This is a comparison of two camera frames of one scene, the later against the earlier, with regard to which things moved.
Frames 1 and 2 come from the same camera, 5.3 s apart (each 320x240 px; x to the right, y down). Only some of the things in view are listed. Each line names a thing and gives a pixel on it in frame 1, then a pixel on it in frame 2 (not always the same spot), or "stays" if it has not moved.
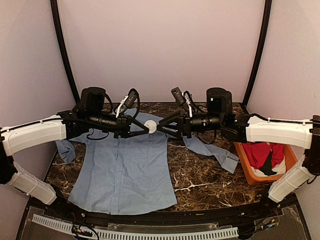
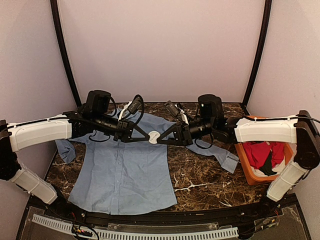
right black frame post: [262, 47] stays
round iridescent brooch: [151, 125] → [153, 136]
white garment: [279, 168] stays
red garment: [256, 152] stays
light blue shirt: [133, 173] stays
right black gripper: [184, 123] → [182, 133]
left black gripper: [123, 127] → [124, 130]
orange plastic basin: [290, 157] stays
